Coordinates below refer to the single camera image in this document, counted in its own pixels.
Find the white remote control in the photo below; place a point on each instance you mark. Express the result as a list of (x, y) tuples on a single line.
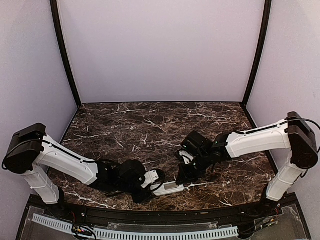
[(162, 192)]

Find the white slotted cable duct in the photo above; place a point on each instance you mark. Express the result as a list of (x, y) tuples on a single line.
[(136, 232)]

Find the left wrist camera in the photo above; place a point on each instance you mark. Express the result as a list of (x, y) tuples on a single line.
[(152, 176)]

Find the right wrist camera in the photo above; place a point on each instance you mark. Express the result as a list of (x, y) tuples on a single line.
[(184, 157)]

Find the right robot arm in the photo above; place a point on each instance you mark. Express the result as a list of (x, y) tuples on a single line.
[(198, 153)]

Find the left black frame post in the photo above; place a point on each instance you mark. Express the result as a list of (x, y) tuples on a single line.
[(63, 52)]

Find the grey battery cover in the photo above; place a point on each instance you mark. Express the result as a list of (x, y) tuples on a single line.
[(170, 186)]

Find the black frame post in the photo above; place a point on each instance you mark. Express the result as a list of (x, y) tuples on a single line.
[(63, 52), (258, 52)]

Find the black front rail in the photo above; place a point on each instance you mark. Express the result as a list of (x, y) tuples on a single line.
[(239, 215)]

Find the right black frame post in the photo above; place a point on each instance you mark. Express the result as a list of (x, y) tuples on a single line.
[(258, 52)]

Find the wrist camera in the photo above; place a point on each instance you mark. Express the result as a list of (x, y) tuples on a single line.
[(152, 176), (184, 157)]

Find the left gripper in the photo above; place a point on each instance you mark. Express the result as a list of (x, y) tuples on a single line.
[(143, 197)]

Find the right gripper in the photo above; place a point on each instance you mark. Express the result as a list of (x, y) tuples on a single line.
[(187, 178)]

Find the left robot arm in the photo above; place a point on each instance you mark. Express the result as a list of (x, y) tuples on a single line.
[(32, 148)]

